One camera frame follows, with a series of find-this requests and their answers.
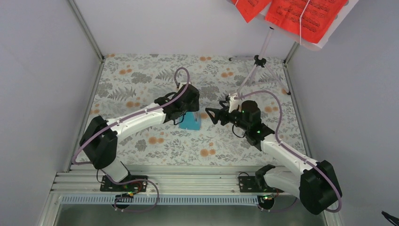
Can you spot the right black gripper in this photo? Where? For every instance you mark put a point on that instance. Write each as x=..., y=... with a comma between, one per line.
x=223, y=112

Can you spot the red sheet music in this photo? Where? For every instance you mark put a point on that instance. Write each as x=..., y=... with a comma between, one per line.
x=309, y=19
x=249, y=9

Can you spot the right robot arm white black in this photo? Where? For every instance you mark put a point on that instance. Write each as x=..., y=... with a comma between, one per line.
x=313, y=182

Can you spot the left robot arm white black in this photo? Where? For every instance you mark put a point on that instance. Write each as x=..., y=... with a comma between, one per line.
x=101, y=138

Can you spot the floral table mat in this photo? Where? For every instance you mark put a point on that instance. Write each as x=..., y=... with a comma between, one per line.
x=130, y=82

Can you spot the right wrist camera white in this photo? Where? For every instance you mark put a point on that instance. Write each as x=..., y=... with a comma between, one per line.
x=233, y=102

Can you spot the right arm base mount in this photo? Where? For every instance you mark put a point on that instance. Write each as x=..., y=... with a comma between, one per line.
x=257, y=184

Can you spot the aluminium rail base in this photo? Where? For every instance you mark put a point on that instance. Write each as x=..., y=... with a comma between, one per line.
x=178, y=196

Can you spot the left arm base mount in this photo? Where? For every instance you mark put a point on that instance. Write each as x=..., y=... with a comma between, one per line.
x=125, y=190

